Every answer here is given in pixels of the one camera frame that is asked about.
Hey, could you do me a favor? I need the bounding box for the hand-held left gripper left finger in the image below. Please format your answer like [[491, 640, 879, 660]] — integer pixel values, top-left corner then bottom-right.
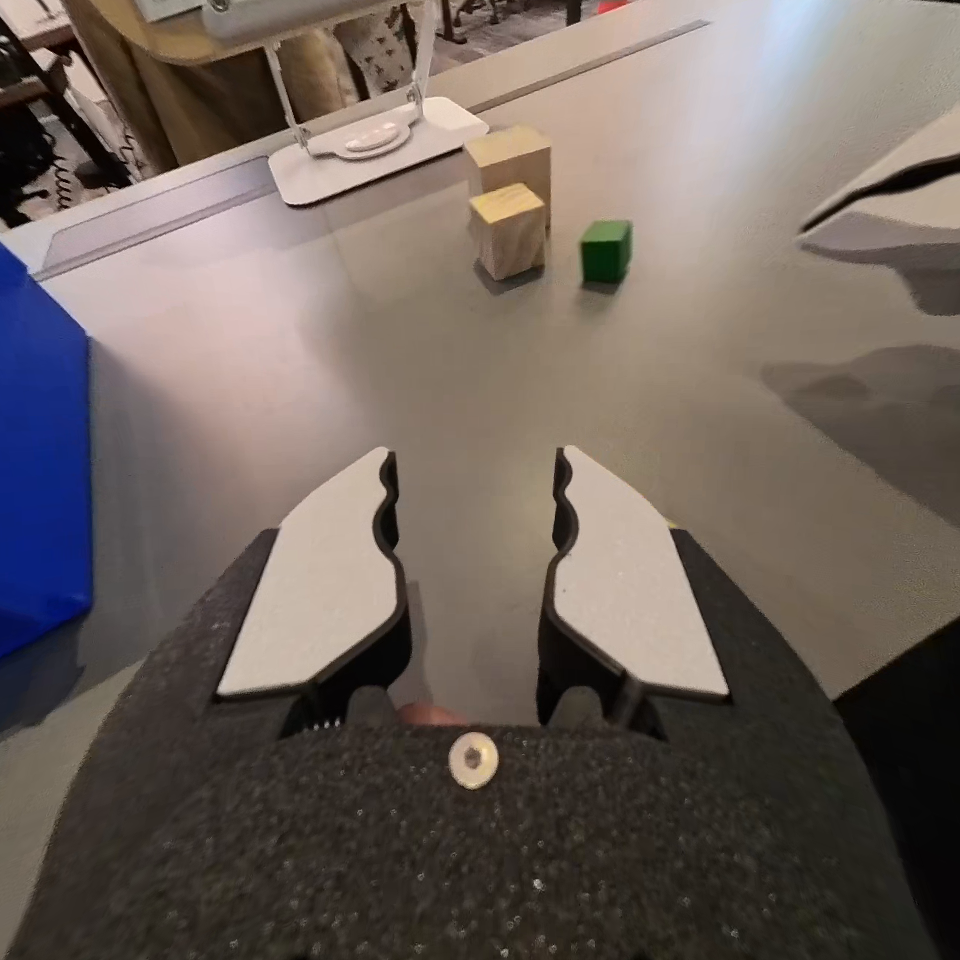
[[216, 447, 414, 723]]

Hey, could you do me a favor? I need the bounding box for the white document stand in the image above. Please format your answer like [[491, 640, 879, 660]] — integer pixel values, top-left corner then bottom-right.
[[135, 0, 490, 207]]

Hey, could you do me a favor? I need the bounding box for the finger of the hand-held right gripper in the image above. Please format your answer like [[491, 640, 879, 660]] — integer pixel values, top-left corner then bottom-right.
[[798, 105, 960, 234], [796, 212, 960, 316]]

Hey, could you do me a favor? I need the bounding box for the grey desk cable cover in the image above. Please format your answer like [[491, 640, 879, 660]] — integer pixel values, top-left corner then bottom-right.
[[33, 21, 710, 282]]

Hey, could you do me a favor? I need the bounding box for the large plain wooden cube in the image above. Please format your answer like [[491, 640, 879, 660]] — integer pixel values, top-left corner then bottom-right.
[[463, 125, 552, 230]]

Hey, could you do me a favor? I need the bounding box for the blue plastic bin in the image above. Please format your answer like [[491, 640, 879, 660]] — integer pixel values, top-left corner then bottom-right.
[[0, 243, 93, 661]]

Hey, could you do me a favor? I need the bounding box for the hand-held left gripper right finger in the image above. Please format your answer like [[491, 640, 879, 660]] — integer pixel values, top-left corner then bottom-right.
[[536, 446, 730, 723]]

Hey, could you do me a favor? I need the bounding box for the white black-patterned cloth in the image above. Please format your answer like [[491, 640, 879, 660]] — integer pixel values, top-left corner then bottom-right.
[[333, 7, 417, 102]]

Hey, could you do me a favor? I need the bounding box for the green wooden cube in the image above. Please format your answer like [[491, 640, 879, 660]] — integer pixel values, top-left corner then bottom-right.
[[579, 219, 633, 285]]

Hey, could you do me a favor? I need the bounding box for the brown side desk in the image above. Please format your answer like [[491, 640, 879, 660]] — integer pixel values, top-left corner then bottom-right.
[[0, 0, 132, 226]]

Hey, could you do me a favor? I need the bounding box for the medium plain wooden cube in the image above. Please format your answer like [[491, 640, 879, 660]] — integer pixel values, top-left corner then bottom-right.
[[469, 183, 546, 282]]

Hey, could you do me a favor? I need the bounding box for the instruction sign on stand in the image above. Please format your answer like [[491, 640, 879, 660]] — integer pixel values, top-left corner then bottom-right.
[[60, 0, 361, 174]]

